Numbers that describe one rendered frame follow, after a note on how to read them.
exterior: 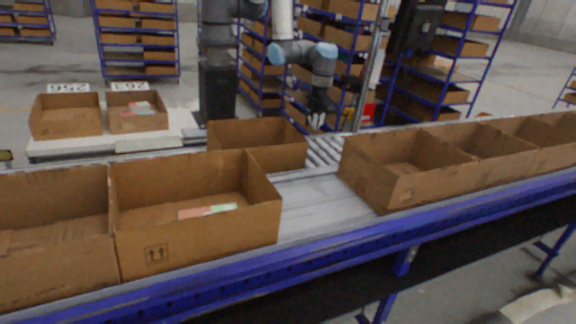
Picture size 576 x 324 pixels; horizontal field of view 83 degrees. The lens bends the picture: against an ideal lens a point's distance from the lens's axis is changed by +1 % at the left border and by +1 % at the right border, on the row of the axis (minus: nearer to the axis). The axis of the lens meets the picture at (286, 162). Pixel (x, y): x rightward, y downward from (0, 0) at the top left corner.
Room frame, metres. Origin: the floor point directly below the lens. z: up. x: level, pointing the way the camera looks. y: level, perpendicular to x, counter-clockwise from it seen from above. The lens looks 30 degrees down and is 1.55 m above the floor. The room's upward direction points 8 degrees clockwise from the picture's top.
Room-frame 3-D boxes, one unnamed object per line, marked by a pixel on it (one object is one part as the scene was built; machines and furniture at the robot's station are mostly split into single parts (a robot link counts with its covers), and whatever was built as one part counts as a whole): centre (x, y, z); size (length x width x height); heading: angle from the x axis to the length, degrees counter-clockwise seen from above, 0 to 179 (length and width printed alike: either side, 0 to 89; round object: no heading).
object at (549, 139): (1.49, -1.13, 0.96); 0.39 x 0.29 x 0.17; 119
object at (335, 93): (2.65, -0.39, 0.79); 0.40 x 0.30 x 0.10; 31
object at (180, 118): (1.69, 0.84, 0.74); 1.00 x 0.58 x 0.03; 119
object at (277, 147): (1.34, 0.15, 0.83); 0.39 x 0.29 x 0.17; 118
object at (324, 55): (1.43, -0.10, 1.25); 0.10 x 0.09 x 0.12; 41
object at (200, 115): (1.80, 0.45, 0.91); 0.26 x 0.26 x 0.33; 29
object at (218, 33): (1.81, 0.45, 1.25); 0.19 x 0.19 x 0.10
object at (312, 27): (3.06, -0.16, 1.19); 0.40 x 0.30 x 0.10; 29
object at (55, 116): (1.51, 1.14, 0.80); 0.38 x 0.28 x 0.10; 31
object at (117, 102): (1.67, 0.87, 0.80); 0.38 x 0.28 x 0.10; 31
